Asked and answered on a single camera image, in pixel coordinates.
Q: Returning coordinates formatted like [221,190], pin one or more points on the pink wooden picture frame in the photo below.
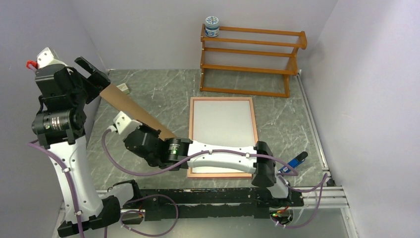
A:
[252,124]

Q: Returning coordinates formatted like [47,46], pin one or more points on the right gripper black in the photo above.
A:
[155,132]

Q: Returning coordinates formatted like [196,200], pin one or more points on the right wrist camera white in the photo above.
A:
[124,124]

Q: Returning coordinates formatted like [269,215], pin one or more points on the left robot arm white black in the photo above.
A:
[59,127]

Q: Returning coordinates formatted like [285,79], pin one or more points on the blue black handled tool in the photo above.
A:
[294,163]

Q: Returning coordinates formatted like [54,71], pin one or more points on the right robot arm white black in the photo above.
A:
[174,154]

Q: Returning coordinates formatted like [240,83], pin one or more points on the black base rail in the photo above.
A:
[256,202]

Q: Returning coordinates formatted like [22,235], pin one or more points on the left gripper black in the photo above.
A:
[96,82]

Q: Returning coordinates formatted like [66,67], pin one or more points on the small white green box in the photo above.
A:
[124,88]

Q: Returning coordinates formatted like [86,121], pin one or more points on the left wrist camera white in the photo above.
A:
[44,58]

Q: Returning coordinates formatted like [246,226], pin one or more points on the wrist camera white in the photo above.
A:
[124,124]
[44,58]

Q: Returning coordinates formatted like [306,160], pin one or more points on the landscape beach photo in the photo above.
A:
[223,121]

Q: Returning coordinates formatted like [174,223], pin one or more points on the aluminium extrusion rail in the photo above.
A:
[333,197]

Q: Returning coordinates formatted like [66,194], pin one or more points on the orange wooden rack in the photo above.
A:
[251,50]

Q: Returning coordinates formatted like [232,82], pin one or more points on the blue white lidded jar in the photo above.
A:
[211,26]

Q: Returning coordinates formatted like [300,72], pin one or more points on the brown frame backing board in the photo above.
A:
[122,102]

